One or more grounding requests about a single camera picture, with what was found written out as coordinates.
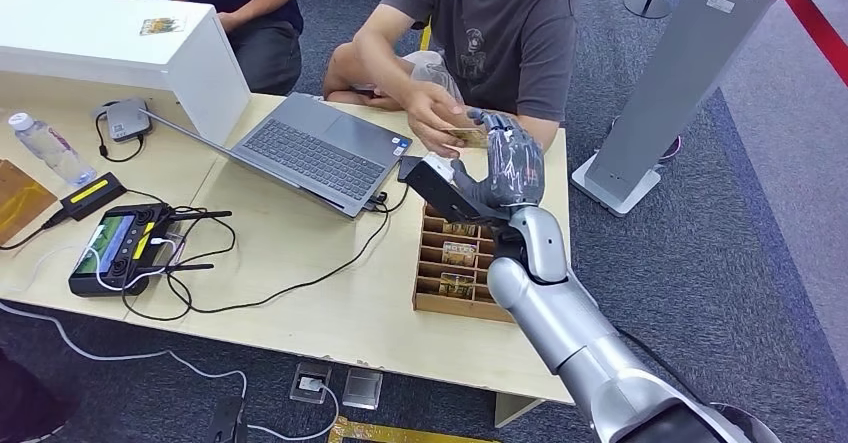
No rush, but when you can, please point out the brown amber sheet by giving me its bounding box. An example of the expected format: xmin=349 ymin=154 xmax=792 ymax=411
xmin=0 ymin=159 xmax=59 ymax=246

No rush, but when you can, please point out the long black cable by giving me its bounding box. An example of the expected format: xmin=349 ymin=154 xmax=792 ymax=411
xmin=121 ymin=188 xmax=412 ymax=315

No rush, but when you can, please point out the floor socket with plug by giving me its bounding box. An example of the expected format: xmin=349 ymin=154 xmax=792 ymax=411
xmin=289 ymin=361 xmax=333 ymax=406

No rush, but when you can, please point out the clear plastic bag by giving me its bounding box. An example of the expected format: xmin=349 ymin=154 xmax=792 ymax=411
xmin=402 ymin=50 xmax=465 ymax=105

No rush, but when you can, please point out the metal floor socket plate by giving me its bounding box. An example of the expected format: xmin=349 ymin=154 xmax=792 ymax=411
xmin=342 ymin=368 xmax=384 ymax=411

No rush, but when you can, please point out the white controller cable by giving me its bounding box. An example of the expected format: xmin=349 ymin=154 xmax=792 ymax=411
xmin=0 ymin=224 xmax=183 ymax=294

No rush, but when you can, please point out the long white cable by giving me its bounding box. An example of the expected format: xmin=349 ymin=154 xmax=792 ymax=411
xmin=0 ymin=300 xmax=340 ymax=443

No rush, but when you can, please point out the black handheld controller with screen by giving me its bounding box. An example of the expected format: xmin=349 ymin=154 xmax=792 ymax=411
xmin=68 ymin=202 xmax=234 ymax=298

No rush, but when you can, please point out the grey laptop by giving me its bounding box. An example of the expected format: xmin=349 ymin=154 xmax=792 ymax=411
xmin=142 ymin=92 xmax=413 ymax=219

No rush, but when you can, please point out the wooden card slot box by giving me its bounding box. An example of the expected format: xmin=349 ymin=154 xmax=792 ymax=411
xmin=411 ymin=201 xmax=515 ymax=324

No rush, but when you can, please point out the clear water bottle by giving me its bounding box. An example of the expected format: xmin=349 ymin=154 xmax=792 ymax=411
xmin=7 ymin=111 xmax=98 ymax=188

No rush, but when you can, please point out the grey hub adapter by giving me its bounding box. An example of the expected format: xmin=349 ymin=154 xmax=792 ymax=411
xmin=105 ymin=98 xmax=152 ymax=143

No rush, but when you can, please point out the person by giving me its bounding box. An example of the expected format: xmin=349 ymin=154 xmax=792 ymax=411
xmin=322 ymin=0 xmax=581 ymax=160
xmin=144 ymin=0 xmax=305 ymax=97

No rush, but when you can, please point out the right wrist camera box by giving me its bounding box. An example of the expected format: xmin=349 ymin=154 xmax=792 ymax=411
xmin=402 ymin=153 xmax=508 ymax=224

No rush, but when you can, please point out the white desk shelf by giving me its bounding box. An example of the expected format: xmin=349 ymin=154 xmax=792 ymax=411
xmin=0 ymin=0 xmax=252 ymax=146

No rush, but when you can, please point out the pale desk leg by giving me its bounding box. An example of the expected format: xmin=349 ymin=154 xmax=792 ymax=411
xmin=493 ymin=392 xmax=546 ymax=429

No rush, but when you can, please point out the person's right hand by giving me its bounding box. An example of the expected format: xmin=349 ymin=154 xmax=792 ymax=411
xmin=400 ymin=82 xmax=473 ymax=160

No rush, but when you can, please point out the yellow tape marking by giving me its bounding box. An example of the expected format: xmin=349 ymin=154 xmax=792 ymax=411
xmin=327 ymin=416 xmax=498 ymax=443

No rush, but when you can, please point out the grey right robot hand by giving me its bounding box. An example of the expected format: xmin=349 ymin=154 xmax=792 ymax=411
xmin=453 ymin=108 xmax=546 ymax=211

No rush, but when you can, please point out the black hub cable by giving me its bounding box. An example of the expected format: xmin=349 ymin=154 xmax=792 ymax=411
xmin=92 ymin=103 xmax=146 ymax=164

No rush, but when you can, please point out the black power bank cable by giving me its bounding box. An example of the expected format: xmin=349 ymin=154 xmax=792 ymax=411
xmin=0 ymin=209 xmax=68 ymax=252

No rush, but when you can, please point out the black yellow-labelled power bank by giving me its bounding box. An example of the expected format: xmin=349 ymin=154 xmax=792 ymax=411
xmin=59 ymin=172 xmax=127 ymax=223

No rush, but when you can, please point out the grey kiosk stand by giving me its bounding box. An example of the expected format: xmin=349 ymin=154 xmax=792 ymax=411
xmin=570 ymin=0 xmax=848 ymax=218

